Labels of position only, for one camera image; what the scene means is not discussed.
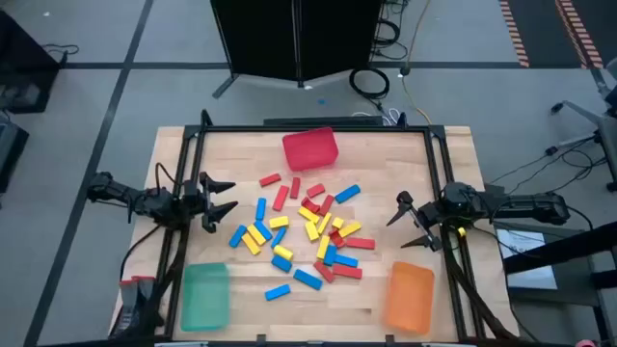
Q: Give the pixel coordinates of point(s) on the black power strip bar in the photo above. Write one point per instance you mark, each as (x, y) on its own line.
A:
(323, 121)

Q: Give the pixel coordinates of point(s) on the grey side table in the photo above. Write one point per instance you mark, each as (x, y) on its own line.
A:
(578, 289)

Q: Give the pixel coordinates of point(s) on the grey office chair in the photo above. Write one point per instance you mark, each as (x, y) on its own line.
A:
(608, 140)

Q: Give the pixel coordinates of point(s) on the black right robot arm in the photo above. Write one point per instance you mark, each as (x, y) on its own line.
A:
(525, 205)

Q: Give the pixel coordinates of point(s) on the small yellow wooden block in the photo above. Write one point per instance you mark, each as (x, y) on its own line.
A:
(338, 222)

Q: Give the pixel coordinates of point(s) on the orange plastic bin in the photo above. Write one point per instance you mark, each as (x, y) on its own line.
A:
(410, 296)

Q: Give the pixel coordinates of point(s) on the large black cabinet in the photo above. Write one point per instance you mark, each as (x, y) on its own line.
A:
(24, 72)

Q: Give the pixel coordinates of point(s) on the yellow wooden cylinder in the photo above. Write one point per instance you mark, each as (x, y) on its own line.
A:
(283, 252)

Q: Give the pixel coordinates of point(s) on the small black cabinet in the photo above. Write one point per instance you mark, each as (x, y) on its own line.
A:
(12, 149)

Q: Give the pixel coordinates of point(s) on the black metal beam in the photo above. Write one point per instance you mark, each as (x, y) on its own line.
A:
(564, 250)

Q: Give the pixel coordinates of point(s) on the black device with red top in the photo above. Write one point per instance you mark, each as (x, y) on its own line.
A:
(137, 299)

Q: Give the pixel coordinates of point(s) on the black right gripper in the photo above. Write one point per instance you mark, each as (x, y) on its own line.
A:
(429, 217)

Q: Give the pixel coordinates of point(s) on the pink tape roll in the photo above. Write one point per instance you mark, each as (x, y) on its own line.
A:
(586, 344)

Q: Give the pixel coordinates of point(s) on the green plastic bin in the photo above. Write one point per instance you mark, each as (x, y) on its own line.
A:
(206, 296)

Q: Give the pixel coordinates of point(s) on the red wooden block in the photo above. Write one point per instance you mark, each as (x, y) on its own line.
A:
(336, 238)
(347, 271)
(360, 243)
(270, 179)
(326, 205)
(315, 190)
(280, 198)
(295, 188)
(310, 205)
(324, 272)

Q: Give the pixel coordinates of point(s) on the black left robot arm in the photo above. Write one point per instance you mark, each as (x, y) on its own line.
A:
(144, 202)

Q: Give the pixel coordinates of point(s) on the white paper sheet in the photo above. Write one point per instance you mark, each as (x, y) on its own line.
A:
(525, 270)

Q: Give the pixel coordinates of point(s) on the red plastic bin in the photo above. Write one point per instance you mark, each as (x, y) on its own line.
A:
(310, 149)

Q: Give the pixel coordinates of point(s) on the blue wooden block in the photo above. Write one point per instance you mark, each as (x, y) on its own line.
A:
(347, 194)
(281, 263)
(237, 236)
(278, 237)
(277, 292)
(260, 208)
(330, 255)
(263, 230)
(346, 260)
(308, 279)

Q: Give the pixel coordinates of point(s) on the black mat hazard striped edges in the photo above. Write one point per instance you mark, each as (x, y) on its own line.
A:
(540, 29)

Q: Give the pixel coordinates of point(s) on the black folding partition screen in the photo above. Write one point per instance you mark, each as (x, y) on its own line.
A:
(270, 38)

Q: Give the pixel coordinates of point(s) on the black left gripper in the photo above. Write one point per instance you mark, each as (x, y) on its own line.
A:
(195, 205)

